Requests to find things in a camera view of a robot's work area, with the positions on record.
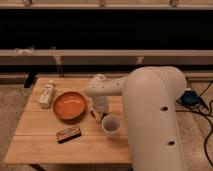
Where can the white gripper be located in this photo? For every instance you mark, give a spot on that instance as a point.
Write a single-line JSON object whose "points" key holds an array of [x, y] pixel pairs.
{"points": [[101, 105]]}

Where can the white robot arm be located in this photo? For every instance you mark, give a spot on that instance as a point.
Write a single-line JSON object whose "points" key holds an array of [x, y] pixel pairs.
{"points": [[148, 98]]}

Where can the orange bowl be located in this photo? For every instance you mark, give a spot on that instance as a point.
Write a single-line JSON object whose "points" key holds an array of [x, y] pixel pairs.
{"points": [[69, 105]]}

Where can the snack bar package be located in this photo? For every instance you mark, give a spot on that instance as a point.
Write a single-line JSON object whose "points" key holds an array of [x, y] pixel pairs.
{"points": [[68, 134]]}

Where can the wooden table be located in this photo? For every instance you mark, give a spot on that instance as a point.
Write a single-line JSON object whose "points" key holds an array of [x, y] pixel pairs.
{"points": [[34, 141]]}

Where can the white plastic bottle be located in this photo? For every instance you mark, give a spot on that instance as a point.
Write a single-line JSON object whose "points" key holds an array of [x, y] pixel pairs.
{"points": [[47, 95]]}

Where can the blue power adapter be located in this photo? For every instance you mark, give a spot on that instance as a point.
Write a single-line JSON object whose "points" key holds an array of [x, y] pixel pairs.
{"points": [[190, 98]]}

